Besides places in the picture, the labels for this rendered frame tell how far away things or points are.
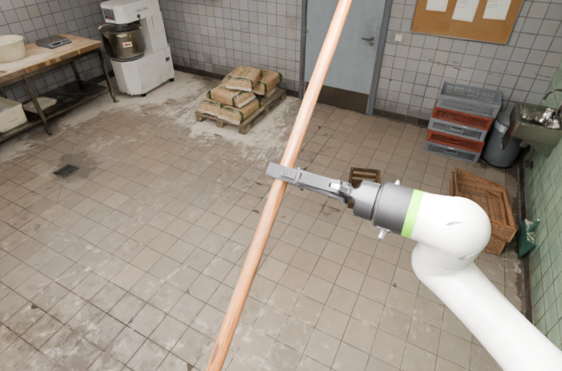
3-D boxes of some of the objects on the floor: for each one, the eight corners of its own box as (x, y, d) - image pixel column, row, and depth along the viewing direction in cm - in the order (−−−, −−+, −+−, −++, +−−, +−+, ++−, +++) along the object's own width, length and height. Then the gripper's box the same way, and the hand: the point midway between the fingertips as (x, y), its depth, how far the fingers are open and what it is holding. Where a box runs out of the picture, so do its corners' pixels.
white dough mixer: (136, 103, 527) (111, 10, 449) (109, 95, 549) (80, 5, 470) (178, 80, 593) (162, -4, 515) (151, 74, 615) (133, -8, 536)
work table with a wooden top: (-43, 184, 376) (-96, 109, 323) (-80, 164, 406) (-136, 92, 352) (120, 100, 533) (101, 41, 480) (84, 90, 563) (63, 33, 509)
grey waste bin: (514, 172, 392) (535, 130, 359) (477, 163, 406) (495, 122, 373) (513, 155, 419) (533, 114, 386) (479, 147, 433) (495, 107, 400)
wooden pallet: (244, 134, 456) (244, 125, 447) (196, 120, 485) (194, 111, 477) (286, 98, 541) (286, 88, 533) (242, 88, 571) (242, 79, 562)
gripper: (368, 216, 61) (251, 178, 70) (374, 225, 76) (276, 192, 85) (380, 176, 62) (263, 144, 71) (384, 191, 77) (287, 163, 86)
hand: (284, 174), depth 77 cm, fingers closed on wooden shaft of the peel, 3 cm apart
